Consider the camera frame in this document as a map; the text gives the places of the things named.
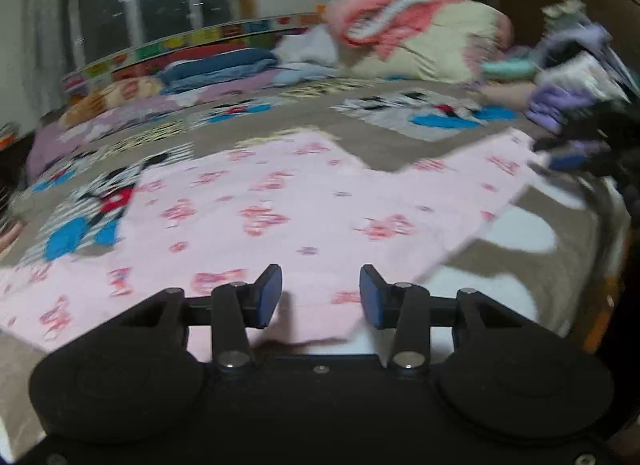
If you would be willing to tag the light blue cloth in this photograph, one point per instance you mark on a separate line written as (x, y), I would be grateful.
(300, 76)

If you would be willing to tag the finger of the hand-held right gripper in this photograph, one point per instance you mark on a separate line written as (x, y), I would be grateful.
(570, 162)
(550, 145)

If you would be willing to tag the purple floral bedsheet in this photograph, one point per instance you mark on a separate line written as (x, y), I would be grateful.
(90, 130)

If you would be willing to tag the beige folded cloth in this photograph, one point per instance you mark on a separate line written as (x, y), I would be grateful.
(505, 94)

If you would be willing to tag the colourful printed headboard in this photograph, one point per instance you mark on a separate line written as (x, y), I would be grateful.
(165, 47)

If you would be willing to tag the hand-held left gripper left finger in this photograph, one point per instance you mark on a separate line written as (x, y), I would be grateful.
(270, 295)

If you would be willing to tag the cream quilt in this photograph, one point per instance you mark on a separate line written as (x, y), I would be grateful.
(445, 45)

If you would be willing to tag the blue folded quilt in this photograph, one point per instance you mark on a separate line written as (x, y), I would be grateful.
(220, 67)

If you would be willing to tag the white cloth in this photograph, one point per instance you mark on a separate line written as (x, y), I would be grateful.
(310, 47)

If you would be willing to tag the teal cloth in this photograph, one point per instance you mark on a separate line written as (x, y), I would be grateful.
(505, 68)

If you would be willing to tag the cartoon printed brown blanket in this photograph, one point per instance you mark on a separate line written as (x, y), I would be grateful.
(395, 145)

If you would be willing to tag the pink printed pants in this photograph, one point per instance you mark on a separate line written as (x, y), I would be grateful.
(275, 205)

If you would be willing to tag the window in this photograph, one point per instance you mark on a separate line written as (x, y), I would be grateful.
(150, 5)

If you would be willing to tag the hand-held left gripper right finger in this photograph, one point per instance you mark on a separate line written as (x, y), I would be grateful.
(372, 300)

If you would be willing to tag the pile of purple clothes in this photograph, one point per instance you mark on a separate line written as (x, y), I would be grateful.
(555, 100)

